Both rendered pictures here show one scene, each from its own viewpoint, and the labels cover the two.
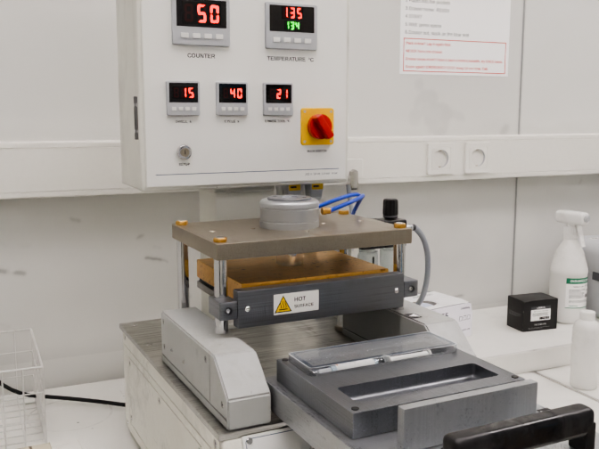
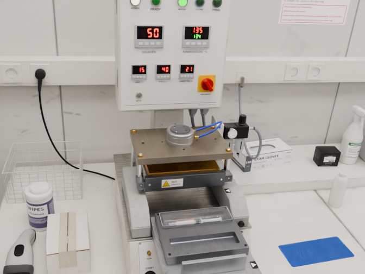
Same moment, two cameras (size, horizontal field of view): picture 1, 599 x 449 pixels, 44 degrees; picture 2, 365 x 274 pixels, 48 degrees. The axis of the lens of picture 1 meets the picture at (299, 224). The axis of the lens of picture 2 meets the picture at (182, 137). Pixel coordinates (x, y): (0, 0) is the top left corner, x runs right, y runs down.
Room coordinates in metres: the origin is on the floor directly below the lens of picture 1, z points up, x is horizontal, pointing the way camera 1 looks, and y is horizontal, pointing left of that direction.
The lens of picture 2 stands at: (-0.07, -0.20, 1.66)
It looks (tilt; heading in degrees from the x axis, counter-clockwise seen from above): 27 degrees down; 11
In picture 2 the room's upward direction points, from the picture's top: 4 degrees clockwise
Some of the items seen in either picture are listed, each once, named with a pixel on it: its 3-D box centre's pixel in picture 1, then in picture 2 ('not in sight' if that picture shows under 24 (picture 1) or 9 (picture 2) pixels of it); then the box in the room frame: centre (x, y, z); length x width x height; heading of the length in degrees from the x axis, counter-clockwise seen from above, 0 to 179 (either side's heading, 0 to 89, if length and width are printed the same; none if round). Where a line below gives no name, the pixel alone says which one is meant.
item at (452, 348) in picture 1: (373, 358); (195, 219); (0.78, -0.08, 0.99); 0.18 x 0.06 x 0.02; 116
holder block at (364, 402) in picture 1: (396, 379); (199, 232); (0.74, -0.10, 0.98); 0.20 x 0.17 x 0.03; 116
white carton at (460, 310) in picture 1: (413, 320); (261, 154); (1.50, -0.24, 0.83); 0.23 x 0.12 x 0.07; 125
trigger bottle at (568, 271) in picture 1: (570, 265); (353, 135); (1.63, -0.61, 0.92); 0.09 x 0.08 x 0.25; 28
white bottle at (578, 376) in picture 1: (585, 348); (338, 188); (1.34, -0.54, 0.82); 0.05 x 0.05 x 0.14
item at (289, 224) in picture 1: (292, 240); (183, 143); (1.01, 0.01, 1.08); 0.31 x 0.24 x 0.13; 116
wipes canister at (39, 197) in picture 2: not in sight; (40, 205); (0.91, 0.45, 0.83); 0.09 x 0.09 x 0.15
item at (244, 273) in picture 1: (295, 257); (181, 153); (0.98, 0.01, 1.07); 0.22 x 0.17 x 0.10; 116
